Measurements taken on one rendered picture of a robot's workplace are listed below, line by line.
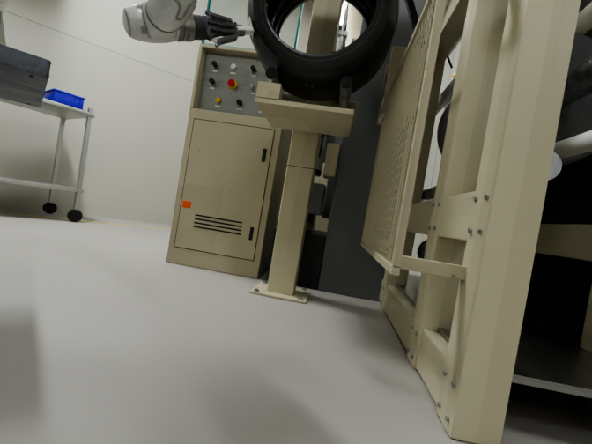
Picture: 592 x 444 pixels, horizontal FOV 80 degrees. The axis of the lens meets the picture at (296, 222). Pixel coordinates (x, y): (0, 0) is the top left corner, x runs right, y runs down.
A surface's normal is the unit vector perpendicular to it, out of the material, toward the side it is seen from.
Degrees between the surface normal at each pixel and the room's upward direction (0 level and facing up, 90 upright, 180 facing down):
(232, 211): 90
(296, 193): 90
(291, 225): 90
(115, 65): 90
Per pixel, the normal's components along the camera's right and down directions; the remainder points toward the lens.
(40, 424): 0.16, -0.99
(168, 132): 0.61, 0.12
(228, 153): -0.11, 0.00
